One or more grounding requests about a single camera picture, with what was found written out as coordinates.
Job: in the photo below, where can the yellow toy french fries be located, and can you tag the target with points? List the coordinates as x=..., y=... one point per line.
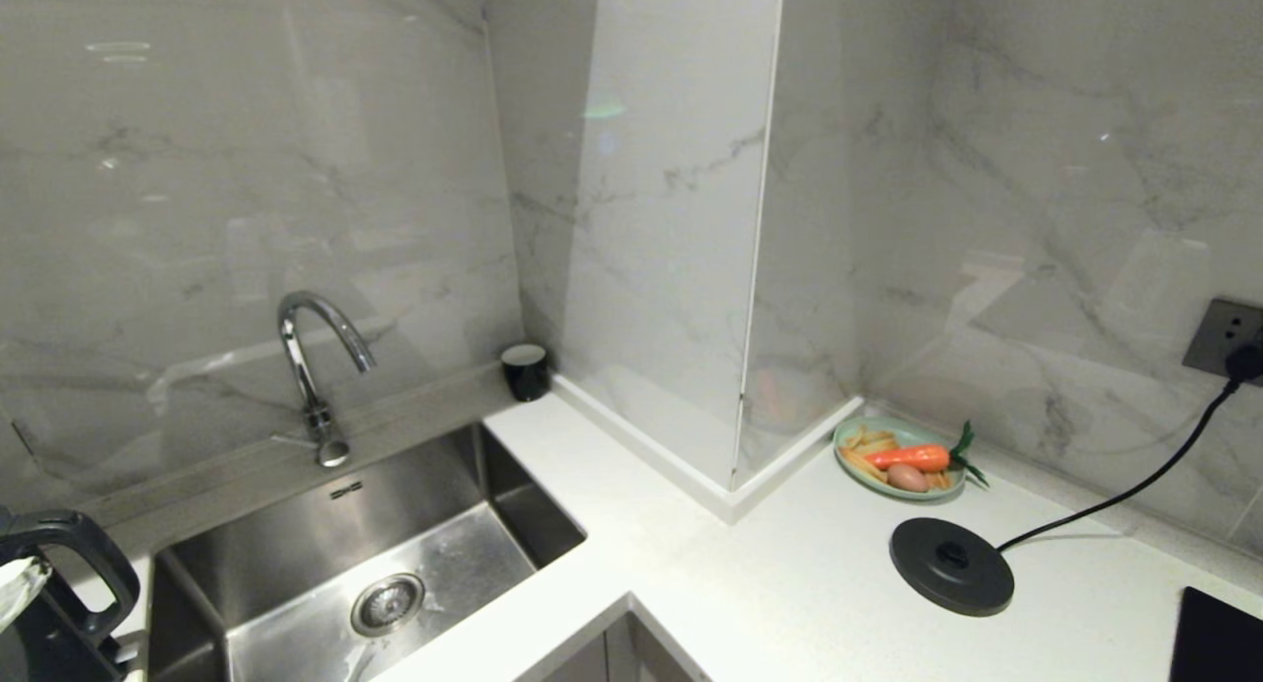
x=872, y=439

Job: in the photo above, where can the black cup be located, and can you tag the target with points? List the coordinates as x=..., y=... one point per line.
x=526, y=376

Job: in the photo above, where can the dark grey wall outlet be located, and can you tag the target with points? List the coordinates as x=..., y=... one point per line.
x=1219, y=332

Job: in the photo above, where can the round metal sink drain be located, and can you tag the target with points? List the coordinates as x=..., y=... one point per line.
x=387, y=604

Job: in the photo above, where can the black round kettle base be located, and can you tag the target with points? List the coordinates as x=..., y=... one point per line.
x=947, y=568

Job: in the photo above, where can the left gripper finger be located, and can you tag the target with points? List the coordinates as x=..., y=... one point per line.
x=20, y=583

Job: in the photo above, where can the black power plug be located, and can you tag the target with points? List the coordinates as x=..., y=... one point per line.
x=1245, y=363

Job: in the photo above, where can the stainless steel sink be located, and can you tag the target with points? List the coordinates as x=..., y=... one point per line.
x=454, y=554

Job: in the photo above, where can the pale green plate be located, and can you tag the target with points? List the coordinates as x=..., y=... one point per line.
x=853, y=475

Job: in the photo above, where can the black electric kettle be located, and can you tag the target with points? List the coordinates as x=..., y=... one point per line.
x=102, y=562

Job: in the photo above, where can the orange toy carrot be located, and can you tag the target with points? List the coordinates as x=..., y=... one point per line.
x=913, y=457

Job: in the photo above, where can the grey cabinet door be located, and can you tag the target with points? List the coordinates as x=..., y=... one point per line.
x=656, y=657
x=582, y=662

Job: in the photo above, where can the black induction hob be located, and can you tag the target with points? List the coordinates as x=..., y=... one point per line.
x=1224, y=643

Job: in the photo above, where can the chrome kitchen faucet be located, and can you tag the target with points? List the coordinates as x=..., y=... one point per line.
x=296, y=356

